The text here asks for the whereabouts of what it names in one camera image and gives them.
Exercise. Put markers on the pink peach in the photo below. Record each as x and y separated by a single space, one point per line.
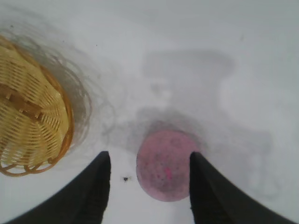
163 163

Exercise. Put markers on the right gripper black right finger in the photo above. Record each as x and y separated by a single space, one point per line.
224 196

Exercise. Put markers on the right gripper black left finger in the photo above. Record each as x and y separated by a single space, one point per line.
77 196

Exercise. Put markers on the yellow woven wicker basket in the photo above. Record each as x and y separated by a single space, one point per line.
30 112

